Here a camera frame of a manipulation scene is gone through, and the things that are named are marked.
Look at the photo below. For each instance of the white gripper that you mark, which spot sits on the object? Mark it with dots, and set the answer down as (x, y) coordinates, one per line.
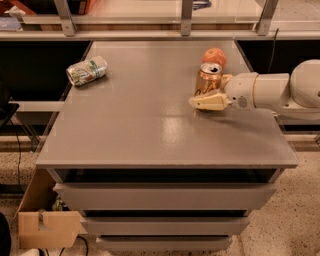
(240, 89)

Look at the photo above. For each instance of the orange LaCroix can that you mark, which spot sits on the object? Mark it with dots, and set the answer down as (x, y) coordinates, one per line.
(208, 78)

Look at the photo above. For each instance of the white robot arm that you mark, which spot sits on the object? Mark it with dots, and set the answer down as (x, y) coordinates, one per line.
(295, 95)

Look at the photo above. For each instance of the crushed white green can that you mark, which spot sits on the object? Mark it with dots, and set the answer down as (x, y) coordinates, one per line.
(86, 71)

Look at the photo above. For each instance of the orange fruit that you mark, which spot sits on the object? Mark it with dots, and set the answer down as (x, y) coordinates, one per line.
(215, 55)

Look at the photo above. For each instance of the middle grey drawer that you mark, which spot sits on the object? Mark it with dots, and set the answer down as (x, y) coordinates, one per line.
(164, 226)

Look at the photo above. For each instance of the grey drawer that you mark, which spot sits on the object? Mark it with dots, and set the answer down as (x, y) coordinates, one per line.
(171, 196)
(164, 226)
(163, 243)

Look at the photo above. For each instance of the bottom grey drawer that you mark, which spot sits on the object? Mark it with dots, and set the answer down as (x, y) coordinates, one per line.
(163, 243)

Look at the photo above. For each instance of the top grey drawer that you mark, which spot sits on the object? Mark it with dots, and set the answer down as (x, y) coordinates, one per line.
(171, 196)

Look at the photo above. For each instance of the cardboard box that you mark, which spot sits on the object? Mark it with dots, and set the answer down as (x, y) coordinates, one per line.
(39, 226)

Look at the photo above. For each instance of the metal shelf frame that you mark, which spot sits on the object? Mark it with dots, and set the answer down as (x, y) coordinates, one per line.
(113, 20)

